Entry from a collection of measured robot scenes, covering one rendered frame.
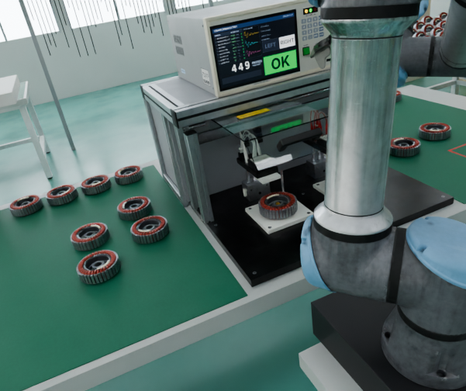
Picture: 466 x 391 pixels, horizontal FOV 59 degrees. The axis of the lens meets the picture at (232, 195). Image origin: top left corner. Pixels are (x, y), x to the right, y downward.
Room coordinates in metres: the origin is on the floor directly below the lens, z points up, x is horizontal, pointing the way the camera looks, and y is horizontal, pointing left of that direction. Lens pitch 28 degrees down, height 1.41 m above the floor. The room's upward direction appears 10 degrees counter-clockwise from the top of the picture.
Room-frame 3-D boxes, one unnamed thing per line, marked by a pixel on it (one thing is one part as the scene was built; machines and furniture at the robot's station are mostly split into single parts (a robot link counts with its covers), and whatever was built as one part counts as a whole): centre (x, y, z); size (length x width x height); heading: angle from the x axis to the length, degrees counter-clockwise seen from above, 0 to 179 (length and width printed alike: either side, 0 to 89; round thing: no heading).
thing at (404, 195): (1.09, -0.24, 0.76); 0.64 x 0.47 x 0.02; 109
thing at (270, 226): (1.04, -0.13, 0.78); 0.15 x 0.15 x 0.01; 19
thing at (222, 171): (1.32, -0.16, 0.92); 0.66 x 0.01 x 0.30; 109
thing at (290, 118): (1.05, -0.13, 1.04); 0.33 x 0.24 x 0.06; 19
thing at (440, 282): (0.46, -0.28, 0.99); 0.13 x 0.12 x 0.14; 62
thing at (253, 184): (1.17, -0.08, 0.80); 0.08 x 0.05 x 0.06; 109
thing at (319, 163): (1.25, -0.31, 0.80); 0.08 x 0.05 x 0.06; 109
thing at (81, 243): (1.09, 0.45, 0.77); 0.11 x 0.11 x 0.04
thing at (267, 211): (1.04, -0.13, 0.80); 0.11 x 0.11 x 0.04
